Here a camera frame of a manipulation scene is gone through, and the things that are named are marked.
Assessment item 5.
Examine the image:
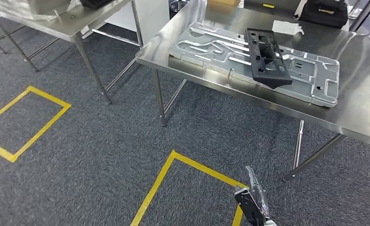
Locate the black plastic panel part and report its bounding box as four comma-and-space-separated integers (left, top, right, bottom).
246, 28, 294, 90

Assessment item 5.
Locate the stainless steel workbench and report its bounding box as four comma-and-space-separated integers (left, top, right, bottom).
136, 0, 370, 183

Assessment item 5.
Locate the plastic wrapped metal part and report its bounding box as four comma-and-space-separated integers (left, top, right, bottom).
0, 0, 72, 22

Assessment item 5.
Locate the dark barrier stanchion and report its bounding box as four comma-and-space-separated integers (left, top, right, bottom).
169, 0, 190, 13

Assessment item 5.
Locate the brown cardboard box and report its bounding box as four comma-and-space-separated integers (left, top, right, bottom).
208, 0, 241, 7

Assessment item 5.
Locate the large grey metal plate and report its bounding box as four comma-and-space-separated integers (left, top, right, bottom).
169, 22, 341, 108

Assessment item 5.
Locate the white paper sheet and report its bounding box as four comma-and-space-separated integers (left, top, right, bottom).
272, 19, 305, 36

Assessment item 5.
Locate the flat black device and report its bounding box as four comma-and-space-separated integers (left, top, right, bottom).
79, 0, 115, 10

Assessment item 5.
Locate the black bag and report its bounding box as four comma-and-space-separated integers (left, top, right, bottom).
298, 0, 349, 30

